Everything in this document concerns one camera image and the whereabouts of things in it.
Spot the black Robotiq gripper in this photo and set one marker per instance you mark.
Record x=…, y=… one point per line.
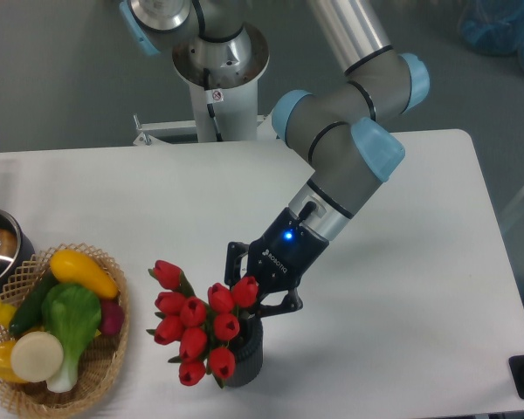
x=277, y=260

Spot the dark grey ribbed vase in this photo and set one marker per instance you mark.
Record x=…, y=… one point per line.
x=248, y=351

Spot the red tulip bouquet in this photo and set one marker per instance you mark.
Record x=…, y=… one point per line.
x=204, y=330

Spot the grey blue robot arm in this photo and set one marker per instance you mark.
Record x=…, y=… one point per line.
x=339, y=135

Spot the red radish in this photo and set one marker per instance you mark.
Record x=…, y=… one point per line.
x=112, y=318

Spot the green bok choy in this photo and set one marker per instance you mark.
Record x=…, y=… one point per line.
x=72, y=314

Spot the yellow squash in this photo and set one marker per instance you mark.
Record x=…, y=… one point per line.
x=70, y=266

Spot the dark green cucumber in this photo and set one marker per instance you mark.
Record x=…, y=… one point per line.
x=29, y=314

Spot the white round onion slice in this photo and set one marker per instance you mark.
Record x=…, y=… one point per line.
x=36, y=357

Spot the woven wicker basket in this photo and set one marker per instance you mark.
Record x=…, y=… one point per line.
x=99, y=365

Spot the small yellow banana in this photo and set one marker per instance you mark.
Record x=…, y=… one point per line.
x=7, y=312

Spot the yellow bell pepper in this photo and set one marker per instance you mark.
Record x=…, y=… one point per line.
x=6, y=369

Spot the white metal base frame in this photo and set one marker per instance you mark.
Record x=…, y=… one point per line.
x=170, y=128

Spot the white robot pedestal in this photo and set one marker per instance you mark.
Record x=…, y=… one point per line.
x=223, y=79

